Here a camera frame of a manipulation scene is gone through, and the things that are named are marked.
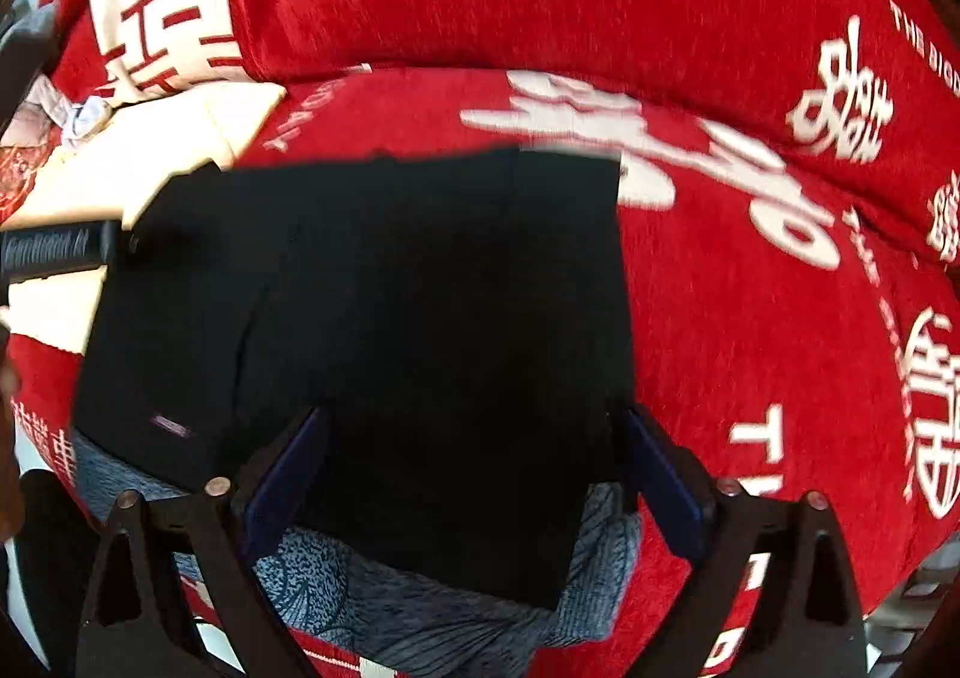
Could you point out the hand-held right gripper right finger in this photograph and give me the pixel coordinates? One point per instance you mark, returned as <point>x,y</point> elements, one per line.
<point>664,490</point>

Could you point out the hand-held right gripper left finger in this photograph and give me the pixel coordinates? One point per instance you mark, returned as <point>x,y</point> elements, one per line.
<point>289,490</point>

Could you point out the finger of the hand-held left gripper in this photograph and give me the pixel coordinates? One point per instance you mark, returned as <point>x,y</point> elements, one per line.
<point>56,249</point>

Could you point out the black pants with grey lining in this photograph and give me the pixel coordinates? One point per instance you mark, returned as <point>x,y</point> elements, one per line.
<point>450,310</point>

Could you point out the cream cushion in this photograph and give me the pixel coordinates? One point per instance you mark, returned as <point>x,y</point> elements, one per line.
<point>150,153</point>

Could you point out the pink cloth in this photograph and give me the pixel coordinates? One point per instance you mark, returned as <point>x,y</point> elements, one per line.
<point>37,115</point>

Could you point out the red printed blanket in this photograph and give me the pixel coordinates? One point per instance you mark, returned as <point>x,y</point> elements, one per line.
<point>750,363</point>

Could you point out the dark grey object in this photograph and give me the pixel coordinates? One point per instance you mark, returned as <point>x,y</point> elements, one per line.
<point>26,55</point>

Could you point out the person's dark clothing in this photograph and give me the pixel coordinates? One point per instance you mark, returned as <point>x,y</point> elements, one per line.
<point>52,558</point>

